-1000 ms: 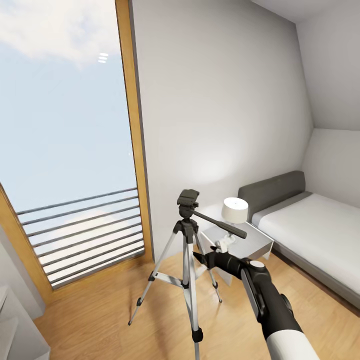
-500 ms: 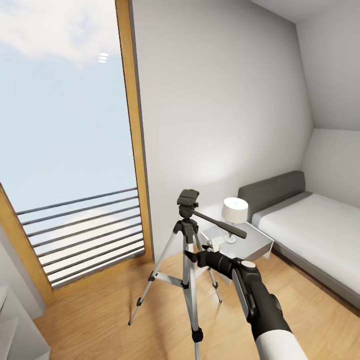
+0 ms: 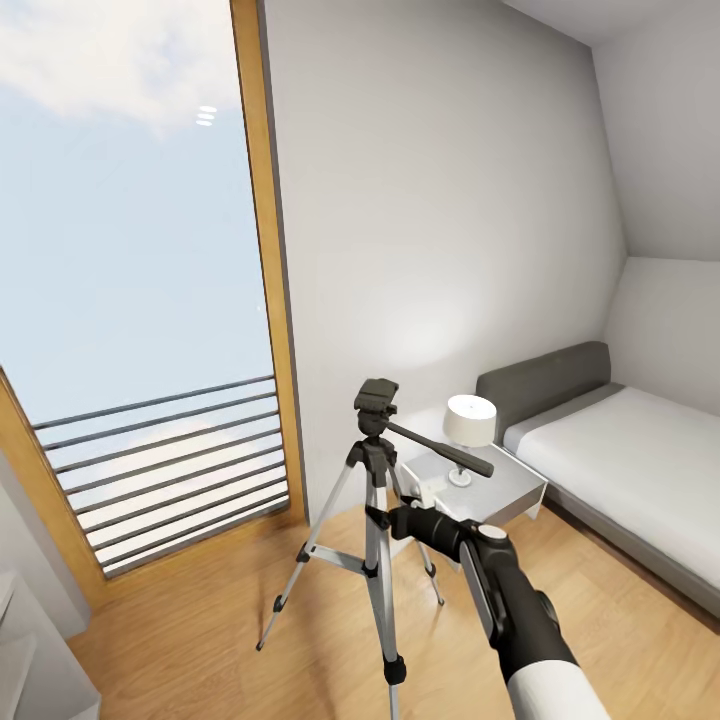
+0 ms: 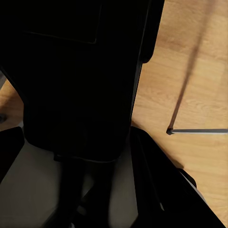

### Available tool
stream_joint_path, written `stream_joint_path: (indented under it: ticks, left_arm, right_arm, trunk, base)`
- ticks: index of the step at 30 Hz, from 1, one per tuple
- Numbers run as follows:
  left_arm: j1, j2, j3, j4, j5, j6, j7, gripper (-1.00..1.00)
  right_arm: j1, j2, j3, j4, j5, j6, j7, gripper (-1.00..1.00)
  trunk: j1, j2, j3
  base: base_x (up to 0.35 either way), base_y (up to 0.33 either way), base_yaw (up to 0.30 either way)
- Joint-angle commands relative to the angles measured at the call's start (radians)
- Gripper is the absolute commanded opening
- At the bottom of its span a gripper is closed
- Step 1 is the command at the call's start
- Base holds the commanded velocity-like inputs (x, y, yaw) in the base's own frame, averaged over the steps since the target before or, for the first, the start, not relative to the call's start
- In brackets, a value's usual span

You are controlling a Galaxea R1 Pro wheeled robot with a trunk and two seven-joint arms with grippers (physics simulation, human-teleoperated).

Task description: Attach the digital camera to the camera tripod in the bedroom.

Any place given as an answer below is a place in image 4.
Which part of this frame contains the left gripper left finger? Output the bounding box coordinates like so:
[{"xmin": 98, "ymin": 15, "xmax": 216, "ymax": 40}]
[{"xmin": 0, "ymin": 126, "xmax": 25, "ymax": 183}]

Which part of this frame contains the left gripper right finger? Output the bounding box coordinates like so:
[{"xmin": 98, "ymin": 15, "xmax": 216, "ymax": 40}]
[{"xmin": 130, "ymin": 126, "xmax": 226, "ymax": 228}]

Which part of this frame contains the digital camera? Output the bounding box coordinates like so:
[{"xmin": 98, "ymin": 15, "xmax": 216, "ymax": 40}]
[{"xmin": 0, "ymin": 0, "xmax": 165, "ymax": 167}]

